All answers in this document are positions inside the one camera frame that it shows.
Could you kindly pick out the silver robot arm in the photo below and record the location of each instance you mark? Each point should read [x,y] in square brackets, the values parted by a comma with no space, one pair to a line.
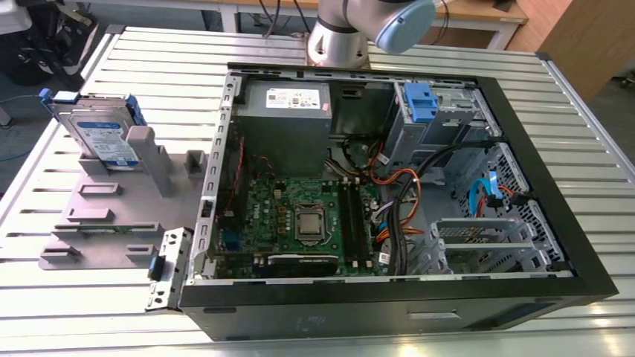
[337,44]

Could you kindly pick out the silver disk bay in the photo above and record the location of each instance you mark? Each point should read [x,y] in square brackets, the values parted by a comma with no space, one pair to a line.
[485,246]

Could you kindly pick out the green motherboard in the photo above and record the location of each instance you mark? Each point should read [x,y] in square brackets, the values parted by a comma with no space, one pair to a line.
[268,201]

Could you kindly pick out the grey power supply unit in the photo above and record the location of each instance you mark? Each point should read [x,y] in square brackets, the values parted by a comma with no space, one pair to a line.
[283,141]

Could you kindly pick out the silver CPU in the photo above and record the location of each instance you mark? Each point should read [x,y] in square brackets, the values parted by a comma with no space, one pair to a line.
[309,225]

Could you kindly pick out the black RAM slot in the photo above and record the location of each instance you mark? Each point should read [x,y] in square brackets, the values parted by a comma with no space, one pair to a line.
[348,219]

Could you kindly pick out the CPU socket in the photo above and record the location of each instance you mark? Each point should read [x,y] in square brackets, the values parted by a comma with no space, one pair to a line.
[311,242]

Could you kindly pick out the black graphics card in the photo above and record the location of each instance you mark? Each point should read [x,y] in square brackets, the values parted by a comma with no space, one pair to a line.
[303,264]

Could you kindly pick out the blue VGA port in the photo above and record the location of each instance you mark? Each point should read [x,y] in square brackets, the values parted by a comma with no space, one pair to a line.
[231,240]

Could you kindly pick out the grey metal drive cage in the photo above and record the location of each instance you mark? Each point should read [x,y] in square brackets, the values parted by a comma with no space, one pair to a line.
[436,148]

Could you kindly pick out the black PC case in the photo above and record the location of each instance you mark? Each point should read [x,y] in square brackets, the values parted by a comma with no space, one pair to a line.
[347,308]

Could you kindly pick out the grey parts rack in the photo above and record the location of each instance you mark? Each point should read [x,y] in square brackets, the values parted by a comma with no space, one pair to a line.
[133,208]

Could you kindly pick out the green RAM stick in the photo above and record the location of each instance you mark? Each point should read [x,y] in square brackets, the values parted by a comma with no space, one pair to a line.
[106,230]

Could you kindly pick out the wooden desk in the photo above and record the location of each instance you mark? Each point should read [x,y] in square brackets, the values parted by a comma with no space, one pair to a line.
[476,11]

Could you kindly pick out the grey table corner cap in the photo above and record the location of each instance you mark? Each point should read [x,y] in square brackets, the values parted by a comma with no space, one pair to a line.
[113,29]
[543,56]

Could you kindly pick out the wooden cabinet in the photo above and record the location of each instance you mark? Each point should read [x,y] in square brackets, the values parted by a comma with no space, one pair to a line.
[585,37]

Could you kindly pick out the black equipment bags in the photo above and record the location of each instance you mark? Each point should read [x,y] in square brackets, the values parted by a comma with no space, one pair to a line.
[29,56]

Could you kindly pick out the silver card retainer bracket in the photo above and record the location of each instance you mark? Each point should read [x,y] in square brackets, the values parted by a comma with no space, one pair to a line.
[173,260]

